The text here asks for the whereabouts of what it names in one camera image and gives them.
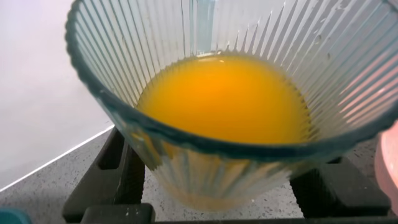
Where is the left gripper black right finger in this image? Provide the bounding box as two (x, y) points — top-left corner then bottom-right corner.
(290, 156), (392, 219)

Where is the pink ribbed bowl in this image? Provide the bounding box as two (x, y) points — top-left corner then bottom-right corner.
(374, 120), (398, 216)

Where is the ribbed clear glass cup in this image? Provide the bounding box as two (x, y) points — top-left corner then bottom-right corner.
(64, 0), (398, 213)

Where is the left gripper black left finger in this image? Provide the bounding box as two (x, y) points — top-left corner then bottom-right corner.
(62, 126), (156, 223)

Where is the teal plastic basin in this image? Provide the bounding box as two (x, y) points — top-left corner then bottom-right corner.
(0, 207), (32, 224)

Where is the orange juice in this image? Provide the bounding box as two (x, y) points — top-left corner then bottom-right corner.
(136, 54), (312, 146)

